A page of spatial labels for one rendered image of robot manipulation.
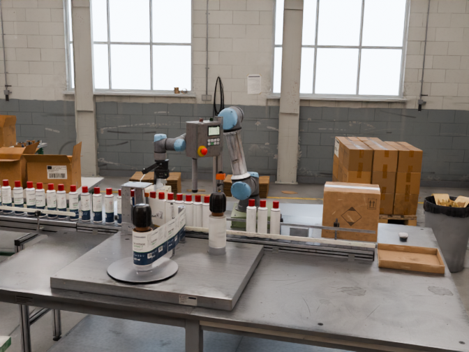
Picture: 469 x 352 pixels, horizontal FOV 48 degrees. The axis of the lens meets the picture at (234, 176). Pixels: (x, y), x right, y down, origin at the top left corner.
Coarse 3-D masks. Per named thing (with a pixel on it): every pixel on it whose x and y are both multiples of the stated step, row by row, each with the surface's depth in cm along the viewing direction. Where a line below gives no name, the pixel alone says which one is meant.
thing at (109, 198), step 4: (108, 188) 295; (108, 192) 294; (108, 196) 294; (112, 196) 295; (108, 200) 294; (112, 200) 295; (108, 204) 294; (112, 204) 295; (108, 208) 295; (112, 208) 296; (108, 212) 295; (112, 212) 296; (108, 216) 296; (112, 216) 297; (108, 220) 296; (112, 220) 297
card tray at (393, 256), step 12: (384, 252) 273; (396, 252) 274; (408, 252) 274; (420, 252) 273; (432, 252) 271; (384, 264) 253; (396, 264) 251; (408, 264) 250; (420, 264) 248; (432, 264) 258; (444, 264) 248
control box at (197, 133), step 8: (208, 120) 289; (192, 128) 277; (200, 128) 276; (192, 136) 278; (200, 136) 277; (208, 136) 280; (216, 136) 284; (192, 144) 279; (200, 144) 278; (192, 152) 280; (200, 152) 278; (208, 152) 282; (216, 152) 286
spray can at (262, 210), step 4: (260, 200) 274; (264, 200) 274; (260, 204) 274; (264, 204) 274; (260, 208) 274; (264, 208) 274; (260, 212) 274; (264, 212) 274; (260, 216) 274; (264, 216) 274; (260, 220) 275; (264, 220) 274; (260, 224) 275; (264, 224) 275; (260, 228) 276; (264, 228) 275; (260, 232) 276; (264, 232) 276
